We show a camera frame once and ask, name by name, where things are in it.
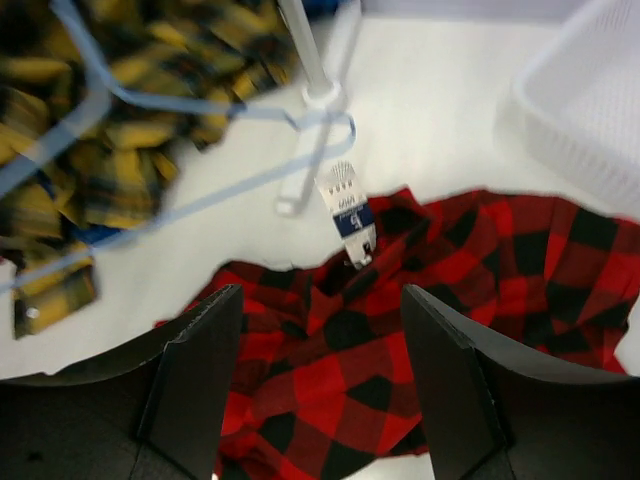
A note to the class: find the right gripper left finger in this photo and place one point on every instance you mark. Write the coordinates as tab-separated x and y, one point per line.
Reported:
151	408

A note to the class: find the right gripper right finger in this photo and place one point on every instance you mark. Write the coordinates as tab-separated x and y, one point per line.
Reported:
493	408

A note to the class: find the red black plaid shirt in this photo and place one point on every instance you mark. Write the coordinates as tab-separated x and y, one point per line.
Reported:
323	384

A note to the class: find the light blue hanger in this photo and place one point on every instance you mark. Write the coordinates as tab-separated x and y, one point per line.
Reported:
92	95

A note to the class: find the yellow black plaid shirt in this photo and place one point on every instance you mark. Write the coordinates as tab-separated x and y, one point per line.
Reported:
113	177

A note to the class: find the white blue garment tag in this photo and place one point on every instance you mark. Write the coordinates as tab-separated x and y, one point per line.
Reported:
349	208

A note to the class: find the white plastic basket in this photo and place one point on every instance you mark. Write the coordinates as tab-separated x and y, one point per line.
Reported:
574	108

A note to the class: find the white clothes rack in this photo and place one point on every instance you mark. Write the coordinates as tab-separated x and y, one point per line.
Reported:
325	73

